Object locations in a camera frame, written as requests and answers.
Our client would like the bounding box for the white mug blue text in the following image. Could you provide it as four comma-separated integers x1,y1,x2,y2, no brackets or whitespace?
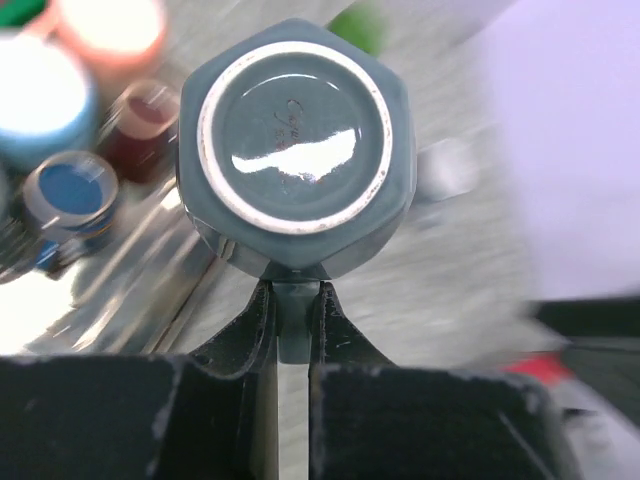
414,138,479,203

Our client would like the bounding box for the pink mug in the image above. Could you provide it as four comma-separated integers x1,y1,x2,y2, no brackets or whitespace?
42,0,168,81

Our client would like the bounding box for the dark blue mug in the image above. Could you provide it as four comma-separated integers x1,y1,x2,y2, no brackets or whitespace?
22,151,119,275

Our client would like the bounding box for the light blue white-bottom mug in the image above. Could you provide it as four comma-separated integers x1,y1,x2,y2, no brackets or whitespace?
1,30,99,173

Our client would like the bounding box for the green bell pepper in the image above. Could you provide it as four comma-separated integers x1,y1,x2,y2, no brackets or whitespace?
326,2,388,57

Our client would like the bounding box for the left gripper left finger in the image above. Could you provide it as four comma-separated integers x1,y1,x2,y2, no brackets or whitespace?
1,281,278,479

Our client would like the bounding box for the red box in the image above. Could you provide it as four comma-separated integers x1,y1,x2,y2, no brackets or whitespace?
503,352,574,388

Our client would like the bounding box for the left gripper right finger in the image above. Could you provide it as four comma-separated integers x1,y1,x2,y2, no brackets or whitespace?
309,283,581,479

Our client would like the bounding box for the maroon mug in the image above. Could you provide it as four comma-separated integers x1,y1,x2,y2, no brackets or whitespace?
98,79,180,184

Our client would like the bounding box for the steel tray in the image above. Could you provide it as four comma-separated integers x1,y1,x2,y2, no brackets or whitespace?
0,164,236,357

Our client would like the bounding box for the green plastic basket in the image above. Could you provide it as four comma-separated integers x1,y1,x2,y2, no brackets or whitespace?
0,0,47,28

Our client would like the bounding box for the grey blue faceted mug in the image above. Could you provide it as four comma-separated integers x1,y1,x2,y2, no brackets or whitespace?
177,19,417,364

